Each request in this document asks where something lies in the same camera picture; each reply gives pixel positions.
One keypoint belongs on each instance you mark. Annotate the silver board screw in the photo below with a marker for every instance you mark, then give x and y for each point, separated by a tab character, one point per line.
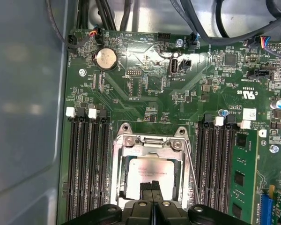
179	42
82	72
274	148

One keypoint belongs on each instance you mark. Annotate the internal USB port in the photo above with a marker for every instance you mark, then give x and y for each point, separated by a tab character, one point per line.
174	66

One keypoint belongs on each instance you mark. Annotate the blue expansion slot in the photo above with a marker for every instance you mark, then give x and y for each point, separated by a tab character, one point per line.
264	211

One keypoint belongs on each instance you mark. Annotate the green motherboard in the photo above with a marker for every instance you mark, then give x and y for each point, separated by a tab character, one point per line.
154	98

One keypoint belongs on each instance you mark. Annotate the black RAM slot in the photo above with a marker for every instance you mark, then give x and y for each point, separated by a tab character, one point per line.
94	164
73	164
104	164
84	164
223	168
202	168
213	168

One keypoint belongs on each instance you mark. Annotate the green RAM stick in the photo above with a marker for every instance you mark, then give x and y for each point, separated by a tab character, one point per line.
244	168

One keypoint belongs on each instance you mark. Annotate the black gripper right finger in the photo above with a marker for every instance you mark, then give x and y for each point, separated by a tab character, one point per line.
157	192

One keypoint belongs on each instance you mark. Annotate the metal socket cover frame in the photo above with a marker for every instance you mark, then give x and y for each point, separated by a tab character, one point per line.
140	150

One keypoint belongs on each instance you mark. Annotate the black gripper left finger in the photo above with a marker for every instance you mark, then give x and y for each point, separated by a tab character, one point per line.
146	191

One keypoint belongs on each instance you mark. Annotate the thin metal locking lever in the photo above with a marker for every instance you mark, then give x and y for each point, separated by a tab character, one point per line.
191	168

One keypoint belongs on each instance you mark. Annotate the CPU socket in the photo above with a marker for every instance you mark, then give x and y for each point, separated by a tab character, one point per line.
131	137

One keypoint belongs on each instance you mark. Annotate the silver topped CPU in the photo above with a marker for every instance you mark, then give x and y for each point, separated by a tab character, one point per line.
150	168

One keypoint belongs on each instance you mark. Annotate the silver coin cell battery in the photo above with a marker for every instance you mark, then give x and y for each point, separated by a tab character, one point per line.
106	57

